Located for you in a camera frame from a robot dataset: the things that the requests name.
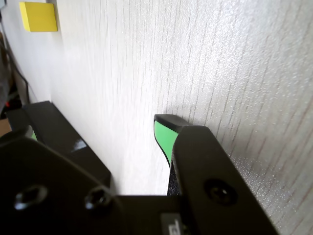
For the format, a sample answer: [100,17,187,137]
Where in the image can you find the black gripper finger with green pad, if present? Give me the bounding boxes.
[0,100,124,235]
[153,114,281,235]

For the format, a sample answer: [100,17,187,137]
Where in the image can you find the yellow wooden cube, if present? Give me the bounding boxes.
[19,1,59,33]

